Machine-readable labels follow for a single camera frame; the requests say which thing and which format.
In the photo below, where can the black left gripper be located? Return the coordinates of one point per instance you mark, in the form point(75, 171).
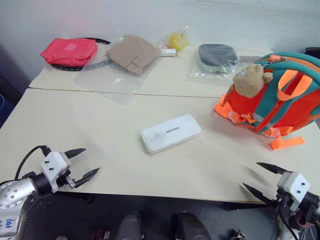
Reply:
point(64, 178)

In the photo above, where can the white rectangular case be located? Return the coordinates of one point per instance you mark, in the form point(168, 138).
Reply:
point(170, 133)

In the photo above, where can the small white tube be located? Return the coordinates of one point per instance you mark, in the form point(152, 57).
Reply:
point(168, 52)

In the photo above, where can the brown plush bear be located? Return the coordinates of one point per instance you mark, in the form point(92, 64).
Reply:
point(250, 81)

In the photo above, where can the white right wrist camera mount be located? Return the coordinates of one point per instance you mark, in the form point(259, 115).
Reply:
point(297, 185)

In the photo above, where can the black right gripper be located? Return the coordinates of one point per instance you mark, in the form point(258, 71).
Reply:
point(286, 200)

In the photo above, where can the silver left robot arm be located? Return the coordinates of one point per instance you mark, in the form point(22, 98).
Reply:
point(12, 192)

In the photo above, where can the yellow duck toy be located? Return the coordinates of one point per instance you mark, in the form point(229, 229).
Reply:
point(183, 31)

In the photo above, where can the black chair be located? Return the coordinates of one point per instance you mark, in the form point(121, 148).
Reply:
point(313, 52)

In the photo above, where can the large clear plastic bag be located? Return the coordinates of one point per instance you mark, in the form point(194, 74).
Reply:
point(112, 85)

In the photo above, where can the clear flat plastic bag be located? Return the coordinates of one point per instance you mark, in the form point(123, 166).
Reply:
point(207, 76)

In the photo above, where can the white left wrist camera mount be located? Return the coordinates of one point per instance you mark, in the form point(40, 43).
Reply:
point(53, 162)

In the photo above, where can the red fabric pouch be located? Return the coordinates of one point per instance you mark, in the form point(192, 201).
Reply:
point(67, 51)

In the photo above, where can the dark blue item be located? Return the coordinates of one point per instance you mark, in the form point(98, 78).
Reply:
point(216, 56)

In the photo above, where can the orange and teal backpack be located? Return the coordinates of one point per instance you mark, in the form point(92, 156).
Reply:
point(290, 105)

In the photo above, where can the dark seat with blue print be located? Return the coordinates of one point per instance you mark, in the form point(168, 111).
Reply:
point(10, 85)

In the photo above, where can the tan folded cloth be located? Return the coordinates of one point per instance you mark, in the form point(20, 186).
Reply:
point(132, 53)

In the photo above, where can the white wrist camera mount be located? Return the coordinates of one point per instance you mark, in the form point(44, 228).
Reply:
point(297, 185)
point(53, 162)

